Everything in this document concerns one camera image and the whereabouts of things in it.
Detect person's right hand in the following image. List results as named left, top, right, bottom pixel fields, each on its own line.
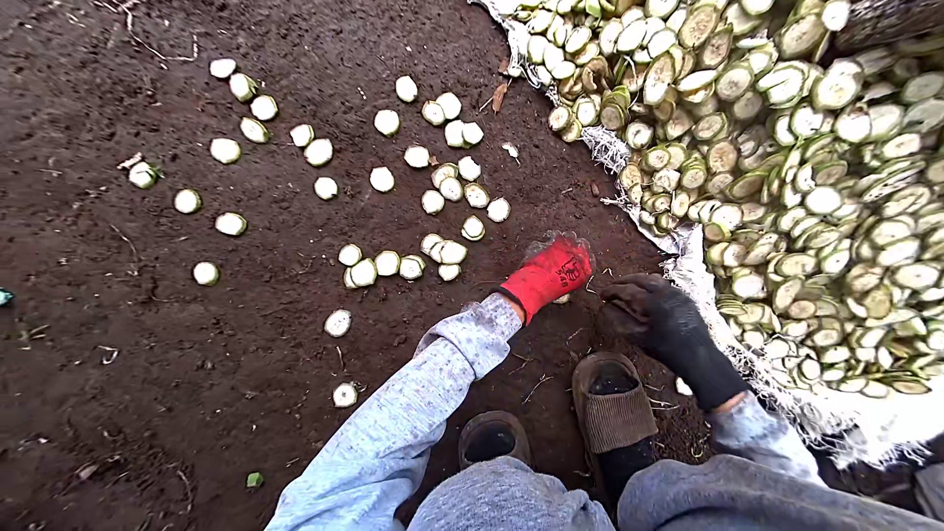
left=597, top=273, right=751, bottom=413

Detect person's left hand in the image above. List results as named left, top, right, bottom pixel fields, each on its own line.
left=497, top=231, right=596, bottom=326

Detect person's right forearm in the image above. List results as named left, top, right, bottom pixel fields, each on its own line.
left=706, top=390, right=827, bottom=488

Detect person's left forearm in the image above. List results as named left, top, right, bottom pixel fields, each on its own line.
left=265, top=293, right=524, bottom=531

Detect white woven plastic sheet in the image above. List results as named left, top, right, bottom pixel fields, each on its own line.
left=468, top=0, right=944, bottom=470

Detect heap of green-rimmed vegetable slices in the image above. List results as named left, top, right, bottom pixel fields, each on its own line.
left=506, top=0, right=944, bottom=400

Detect person's legs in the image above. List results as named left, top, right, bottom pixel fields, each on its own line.
left=397, top=351, right=944, bottom=531

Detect scattered pale round vegetable slices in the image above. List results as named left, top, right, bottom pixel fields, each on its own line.
left=127, top=58, right=572, bottom=409

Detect thin dry twig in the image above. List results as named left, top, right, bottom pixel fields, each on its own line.
left=93, top=0, right=200, bottom=63

